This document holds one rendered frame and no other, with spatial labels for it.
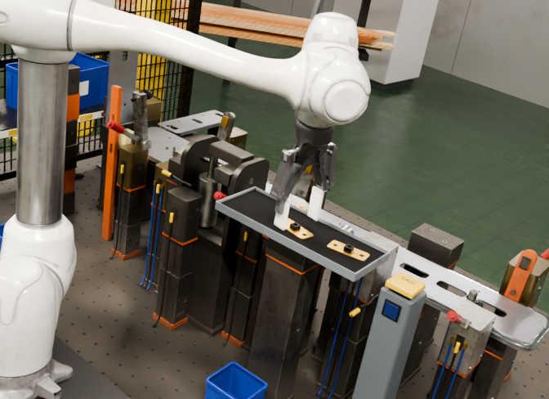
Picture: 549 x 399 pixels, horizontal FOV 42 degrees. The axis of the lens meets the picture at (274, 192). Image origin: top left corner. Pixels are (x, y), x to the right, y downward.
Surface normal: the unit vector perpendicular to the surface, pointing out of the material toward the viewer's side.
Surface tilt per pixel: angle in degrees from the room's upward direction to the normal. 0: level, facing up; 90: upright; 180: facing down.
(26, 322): 77
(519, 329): 0
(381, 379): 90
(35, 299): 68
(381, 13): 90
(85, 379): 3
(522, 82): 90
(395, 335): 90
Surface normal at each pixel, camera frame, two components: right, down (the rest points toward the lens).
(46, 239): 0.47, -0.22
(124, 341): 0.16, -0.89
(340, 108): 0.21, 0.44
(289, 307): -0.61, 0.25
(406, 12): 0.74, 0.39
